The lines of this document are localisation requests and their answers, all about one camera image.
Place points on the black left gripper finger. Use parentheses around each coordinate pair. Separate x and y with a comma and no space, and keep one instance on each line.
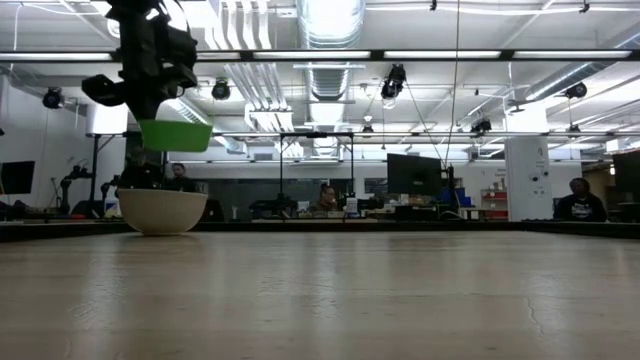
(145,110)

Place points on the green plastic bowl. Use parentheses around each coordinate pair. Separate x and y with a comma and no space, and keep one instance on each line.
(175,136)

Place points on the white ribbed bowl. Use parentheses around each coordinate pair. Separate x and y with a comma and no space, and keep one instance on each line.
(162,212)

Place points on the black background robot arm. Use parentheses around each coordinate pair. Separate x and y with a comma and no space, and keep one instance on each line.
(67,190)
(274,205)

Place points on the red shelf cart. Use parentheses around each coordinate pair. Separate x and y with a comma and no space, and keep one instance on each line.
(495,205)

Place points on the person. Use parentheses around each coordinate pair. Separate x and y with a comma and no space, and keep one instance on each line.
(326,197)
(180,180)
(140,175)
(580,207)

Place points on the black ceiling spotlight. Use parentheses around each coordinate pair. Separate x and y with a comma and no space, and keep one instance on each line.
(481,126)
(221,90)
(393,82)
(576,90)
(52,98)

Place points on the white container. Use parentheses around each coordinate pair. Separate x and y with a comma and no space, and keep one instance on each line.
(111,207)

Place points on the small white box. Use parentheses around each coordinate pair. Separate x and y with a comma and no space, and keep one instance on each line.
(351,206)

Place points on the large black monitor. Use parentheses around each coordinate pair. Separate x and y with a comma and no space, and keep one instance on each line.
(414,175)

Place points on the blue storage bins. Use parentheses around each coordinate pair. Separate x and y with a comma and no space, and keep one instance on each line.
(457,196)

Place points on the white square column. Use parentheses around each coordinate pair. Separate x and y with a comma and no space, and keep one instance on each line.
(527,175)

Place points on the black background station frame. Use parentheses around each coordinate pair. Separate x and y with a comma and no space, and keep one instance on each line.
(281,160)

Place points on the silver round ceiling duct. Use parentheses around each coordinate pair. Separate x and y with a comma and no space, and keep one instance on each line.
(330,30)

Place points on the grey ceiling duct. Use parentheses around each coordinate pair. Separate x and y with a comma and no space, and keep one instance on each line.
(560,82)

